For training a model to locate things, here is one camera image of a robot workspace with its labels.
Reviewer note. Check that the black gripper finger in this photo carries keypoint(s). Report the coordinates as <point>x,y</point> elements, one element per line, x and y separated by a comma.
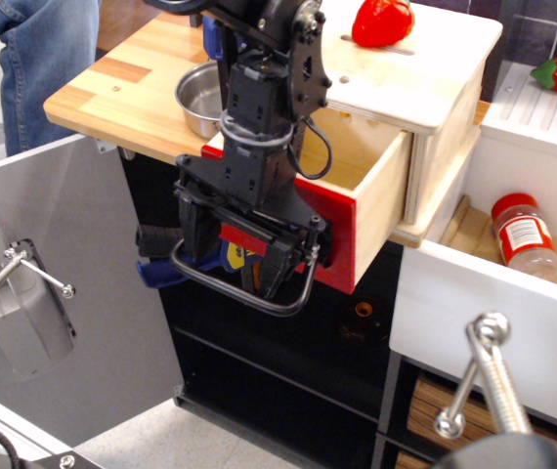
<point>201,229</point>
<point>276,267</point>

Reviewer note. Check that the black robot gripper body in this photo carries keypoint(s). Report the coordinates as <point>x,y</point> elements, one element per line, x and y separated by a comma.
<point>255,178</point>

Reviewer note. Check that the red front wooden drawer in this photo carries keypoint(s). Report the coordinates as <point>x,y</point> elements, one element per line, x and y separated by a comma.
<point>355,177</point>

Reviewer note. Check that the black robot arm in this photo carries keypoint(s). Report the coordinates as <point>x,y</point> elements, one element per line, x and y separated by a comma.
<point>272,80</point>

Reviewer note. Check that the white open kitchen drawer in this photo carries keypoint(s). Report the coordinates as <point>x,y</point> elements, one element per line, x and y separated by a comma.
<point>440,290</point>

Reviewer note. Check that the grey open cabinet door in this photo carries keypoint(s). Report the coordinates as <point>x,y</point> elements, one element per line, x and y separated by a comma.
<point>84,344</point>

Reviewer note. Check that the light wooden box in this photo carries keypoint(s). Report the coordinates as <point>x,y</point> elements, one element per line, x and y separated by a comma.
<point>429,85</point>

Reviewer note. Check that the blue Irwin bar clamp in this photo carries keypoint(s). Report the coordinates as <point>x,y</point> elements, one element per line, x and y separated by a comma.
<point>157,243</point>

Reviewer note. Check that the dark round toy with orange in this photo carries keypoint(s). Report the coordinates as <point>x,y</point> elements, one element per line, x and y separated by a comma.
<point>363,320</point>

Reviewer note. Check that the stainless steel pot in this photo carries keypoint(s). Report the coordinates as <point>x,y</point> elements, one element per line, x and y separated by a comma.
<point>199,96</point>

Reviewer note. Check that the black toy kitchen cabinet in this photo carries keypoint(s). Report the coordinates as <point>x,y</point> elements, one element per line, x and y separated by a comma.
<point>297,382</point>

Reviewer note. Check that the red toy bell pepper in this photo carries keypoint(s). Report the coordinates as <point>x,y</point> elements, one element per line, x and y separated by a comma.
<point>381,23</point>

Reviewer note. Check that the person in blue jeans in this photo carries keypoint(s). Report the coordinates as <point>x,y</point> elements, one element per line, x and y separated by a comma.
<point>46,43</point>

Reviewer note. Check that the red lid spice jar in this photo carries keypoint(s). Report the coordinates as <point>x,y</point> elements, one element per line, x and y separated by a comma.
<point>524,240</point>

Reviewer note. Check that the white dish drainer sink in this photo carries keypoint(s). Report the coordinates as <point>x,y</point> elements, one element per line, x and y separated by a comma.
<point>517,150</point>

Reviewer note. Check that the silver screw clamp right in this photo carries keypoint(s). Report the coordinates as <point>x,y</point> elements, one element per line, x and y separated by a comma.
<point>514,444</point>

